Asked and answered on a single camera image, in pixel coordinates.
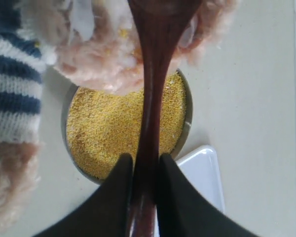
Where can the steel bowl of yellow grain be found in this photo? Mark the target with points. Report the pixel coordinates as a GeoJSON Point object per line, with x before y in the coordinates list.
{"type": "Point", "coordinates": [98, 127]}

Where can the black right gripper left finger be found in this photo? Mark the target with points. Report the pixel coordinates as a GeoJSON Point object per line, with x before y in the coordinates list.
{"type": "Point", "coordinates": [105, 212]}

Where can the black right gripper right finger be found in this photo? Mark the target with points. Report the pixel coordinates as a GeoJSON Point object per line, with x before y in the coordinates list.
{"type": "Point", "coordinates": [183, 212]}

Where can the white plastic tray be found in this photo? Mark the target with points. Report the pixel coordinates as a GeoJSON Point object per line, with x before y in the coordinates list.
{"type": "Point", "coordinates": [201, 168]}

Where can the tan teddy bear striped sweater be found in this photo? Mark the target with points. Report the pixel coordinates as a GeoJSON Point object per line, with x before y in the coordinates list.
{"type": "Point", "coordinates": [93, 43]}

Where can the dark brown wooden spoon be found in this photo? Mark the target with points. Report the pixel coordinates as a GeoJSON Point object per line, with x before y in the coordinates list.
{"type": "Point", "coordinates": [160, 25]}

